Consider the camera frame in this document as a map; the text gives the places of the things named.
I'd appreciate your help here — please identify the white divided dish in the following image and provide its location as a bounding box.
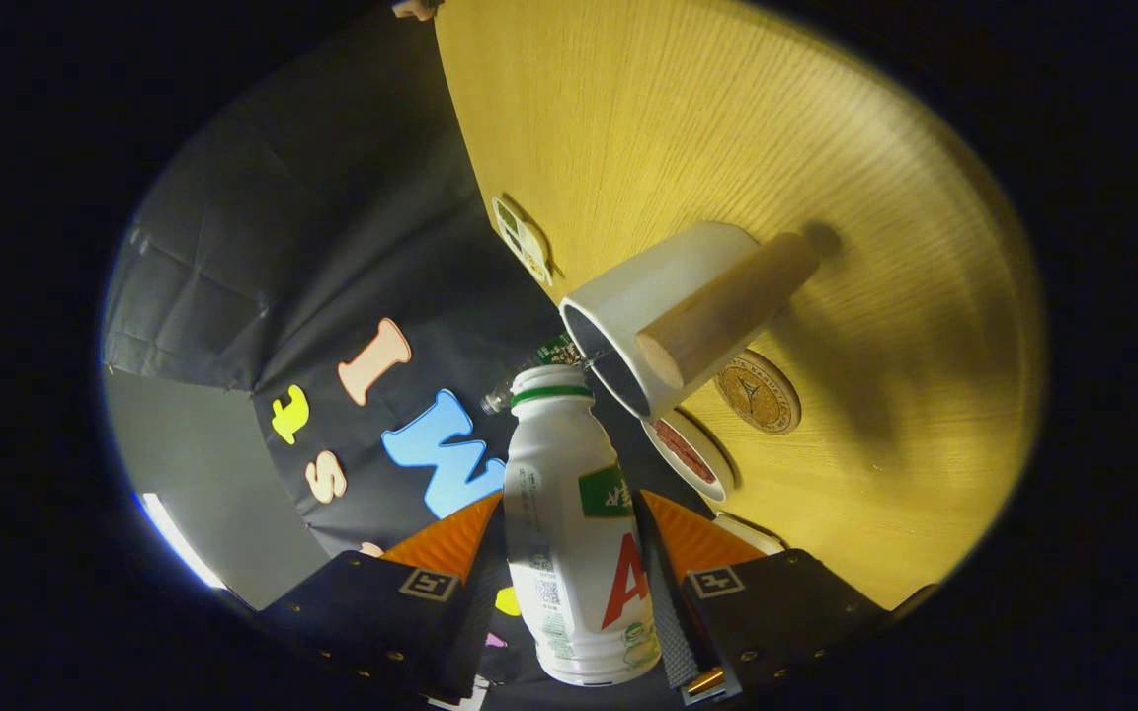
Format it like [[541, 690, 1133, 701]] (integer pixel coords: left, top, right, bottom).
[[491, 194, 555, 287]]

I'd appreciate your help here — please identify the clear plastic water bottle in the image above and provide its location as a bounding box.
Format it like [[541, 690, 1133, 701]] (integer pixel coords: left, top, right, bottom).
[[482, 334, 585, 416]]

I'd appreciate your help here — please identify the round white plate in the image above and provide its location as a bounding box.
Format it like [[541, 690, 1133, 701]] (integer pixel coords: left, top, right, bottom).
[[642, 410, 736, 503]]

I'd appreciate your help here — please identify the white juice bottle green label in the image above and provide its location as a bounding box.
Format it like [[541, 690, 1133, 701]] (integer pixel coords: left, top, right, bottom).
[[503, 364, 662, 686]]

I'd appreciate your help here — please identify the round cork coaster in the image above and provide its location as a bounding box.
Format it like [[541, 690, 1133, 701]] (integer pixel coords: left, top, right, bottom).
[[712, 349, 802, 435]]

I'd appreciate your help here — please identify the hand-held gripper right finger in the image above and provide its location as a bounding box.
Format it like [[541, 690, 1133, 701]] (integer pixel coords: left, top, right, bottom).
[[636, 489, 891, 704]]

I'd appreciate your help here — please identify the wooden table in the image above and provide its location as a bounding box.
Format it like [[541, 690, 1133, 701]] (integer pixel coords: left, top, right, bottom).
[[434, 0, 1044, 611]]

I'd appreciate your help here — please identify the cream white toaster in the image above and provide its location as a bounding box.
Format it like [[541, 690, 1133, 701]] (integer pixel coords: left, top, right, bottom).
[[717, 512, 785, 556]]

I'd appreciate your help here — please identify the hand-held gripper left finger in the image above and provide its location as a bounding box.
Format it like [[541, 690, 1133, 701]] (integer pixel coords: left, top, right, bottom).
[[258, 492, 508, 704]]

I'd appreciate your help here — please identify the white cup wooden handle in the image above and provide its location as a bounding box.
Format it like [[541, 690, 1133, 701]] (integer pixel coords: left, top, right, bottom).
[[559, 221, 822, 421]]

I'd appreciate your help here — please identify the black backdrop cloth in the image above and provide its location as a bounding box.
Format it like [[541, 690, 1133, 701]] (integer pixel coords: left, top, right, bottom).
[[100, 5, 649, 711]]

